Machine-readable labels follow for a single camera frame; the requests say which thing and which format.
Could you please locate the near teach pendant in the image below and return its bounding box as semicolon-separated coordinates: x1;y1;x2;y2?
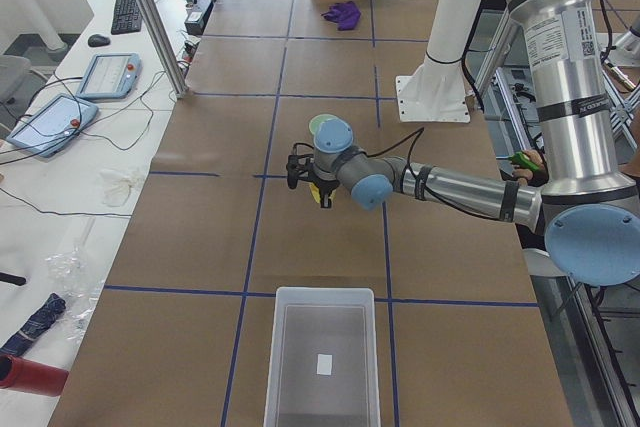
7;94;99;158

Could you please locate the mint green bowl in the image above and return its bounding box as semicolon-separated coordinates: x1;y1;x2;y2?
308;113;335;136

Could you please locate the clear plastic storage box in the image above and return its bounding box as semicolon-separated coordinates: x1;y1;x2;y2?
263;287;381;426

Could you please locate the white pedestal base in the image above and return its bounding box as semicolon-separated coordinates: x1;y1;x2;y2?
396;0;481;123

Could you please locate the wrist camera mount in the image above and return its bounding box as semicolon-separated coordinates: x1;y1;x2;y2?
286;142;315;190

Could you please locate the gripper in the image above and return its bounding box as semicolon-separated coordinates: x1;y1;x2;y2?
314;178;340;209

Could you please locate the teach pendant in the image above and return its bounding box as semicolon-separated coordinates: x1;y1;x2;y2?
76;53;142;101
7;94;99;158

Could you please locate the folded dark blue umbrella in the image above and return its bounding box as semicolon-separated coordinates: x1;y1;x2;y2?
1;293;66;357

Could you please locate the grey aluminium frame post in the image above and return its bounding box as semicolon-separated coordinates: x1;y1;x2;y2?
136;0;189;99

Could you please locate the crumpled clear plastic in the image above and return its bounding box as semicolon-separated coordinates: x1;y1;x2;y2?
45;238;106;345

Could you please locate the far teach pendant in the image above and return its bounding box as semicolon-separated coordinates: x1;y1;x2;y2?
76;53;142;101

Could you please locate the yellow plastic cup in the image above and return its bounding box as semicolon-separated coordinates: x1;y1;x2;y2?
309;183;322;204

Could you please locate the purple cloth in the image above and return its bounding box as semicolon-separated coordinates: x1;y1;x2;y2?
321;0;361;31

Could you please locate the black computer mouse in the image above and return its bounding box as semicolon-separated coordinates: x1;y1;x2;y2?
87;34;111;48

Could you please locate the red cylinder bottle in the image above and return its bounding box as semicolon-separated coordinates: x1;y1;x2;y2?
1;354;69;397

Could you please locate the black keyboard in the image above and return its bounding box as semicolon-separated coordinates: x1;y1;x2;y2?
111;0;143;35

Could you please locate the person hand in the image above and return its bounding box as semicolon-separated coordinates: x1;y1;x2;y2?
512;150;549;187

